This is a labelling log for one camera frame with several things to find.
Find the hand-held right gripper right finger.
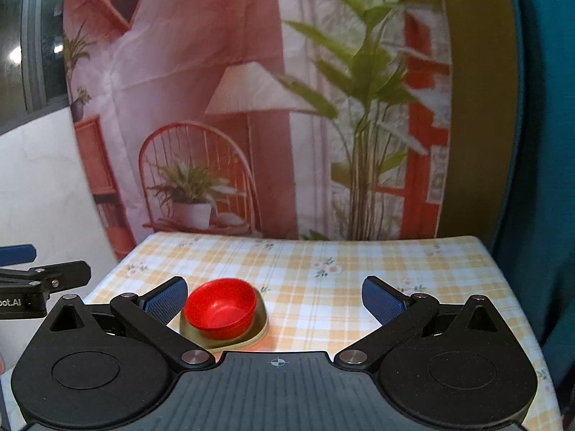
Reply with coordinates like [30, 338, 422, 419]
[335, 275, 505, 369]

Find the teal curtain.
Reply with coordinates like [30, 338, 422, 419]
[491, 0, 575, 389]

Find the printed backdrop cloth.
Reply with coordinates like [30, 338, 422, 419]
[63, 0, 454, 262]

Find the yellow checked floral tablecloth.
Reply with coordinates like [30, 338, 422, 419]
[0, 232, 563, 431]

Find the olive green panel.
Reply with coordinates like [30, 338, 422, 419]
[432, 0, 525, 242]

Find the window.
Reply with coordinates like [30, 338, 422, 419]
[0, 0, 69, 138]

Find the red bowl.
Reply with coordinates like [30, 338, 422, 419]
[183, 278, 258, 340]

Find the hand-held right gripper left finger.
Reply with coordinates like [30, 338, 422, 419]
[47, 276, 215, 369]

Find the large green plate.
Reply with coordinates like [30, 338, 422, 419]
[179, 286, 269, 349]

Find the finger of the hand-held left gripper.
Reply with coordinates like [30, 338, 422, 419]
[0, 244, 37, 267]
[0, 259, 92, 292]

